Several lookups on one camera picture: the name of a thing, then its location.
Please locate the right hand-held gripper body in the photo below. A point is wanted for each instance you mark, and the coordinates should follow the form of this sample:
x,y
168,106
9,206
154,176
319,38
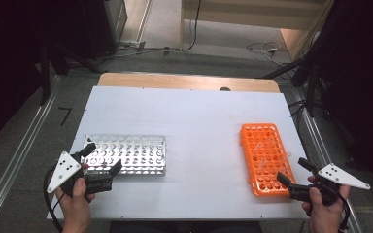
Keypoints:
x,y
336,174

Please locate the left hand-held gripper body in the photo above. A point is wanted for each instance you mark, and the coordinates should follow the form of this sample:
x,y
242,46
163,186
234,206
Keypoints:
x,y
64,168

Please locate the silver metal test tube rack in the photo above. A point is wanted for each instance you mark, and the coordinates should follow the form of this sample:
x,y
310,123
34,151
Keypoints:
x,y
136,152

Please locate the slim clear test tube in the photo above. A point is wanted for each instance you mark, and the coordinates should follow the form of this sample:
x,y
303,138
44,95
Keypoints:
x,y
259,149

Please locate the cluster of clear test tubes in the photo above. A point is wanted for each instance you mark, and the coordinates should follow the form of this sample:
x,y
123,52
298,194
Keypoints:
x,y
272,141

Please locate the orange plastic test tube rack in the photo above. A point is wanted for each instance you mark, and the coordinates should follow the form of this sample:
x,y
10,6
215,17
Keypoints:
x,y
243,142

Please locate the person's left hand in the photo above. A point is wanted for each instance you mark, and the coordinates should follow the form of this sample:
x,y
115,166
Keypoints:
x,y
76,210

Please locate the person's right hand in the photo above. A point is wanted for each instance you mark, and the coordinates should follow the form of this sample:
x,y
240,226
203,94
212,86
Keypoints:
x,y
325,220

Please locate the black metal stand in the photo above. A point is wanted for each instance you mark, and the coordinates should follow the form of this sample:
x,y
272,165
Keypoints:
x,y
311,90

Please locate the white table board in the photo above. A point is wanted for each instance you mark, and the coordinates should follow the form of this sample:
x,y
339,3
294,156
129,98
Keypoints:
x,y
191,129

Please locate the dark curtain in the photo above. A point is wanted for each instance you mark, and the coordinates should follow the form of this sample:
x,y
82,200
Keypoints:
x,y
362,81
6,64

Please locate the wooden table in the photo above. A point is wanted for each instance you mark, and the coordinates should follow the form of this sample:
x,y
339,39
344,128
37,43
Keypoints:
x,y
175,81

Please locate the dark table grommet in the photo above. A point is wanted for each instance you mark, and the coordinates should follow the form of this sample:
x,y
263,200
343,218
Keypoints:
x,y
225,89

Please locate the dark grey cabinet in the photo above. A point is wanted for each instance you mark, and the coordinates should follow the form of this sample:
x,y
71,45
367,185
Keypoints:
x,y
110,26

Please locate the beige wooden shelf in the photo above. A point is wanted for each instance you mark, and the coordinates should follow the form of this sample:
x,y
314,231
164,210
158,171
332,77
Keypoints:
x,y
239,19

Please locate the aluminium floor rail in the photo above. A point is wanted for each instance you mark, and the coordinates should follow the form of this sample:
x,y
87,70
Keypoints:
x,y
316,139
24,147

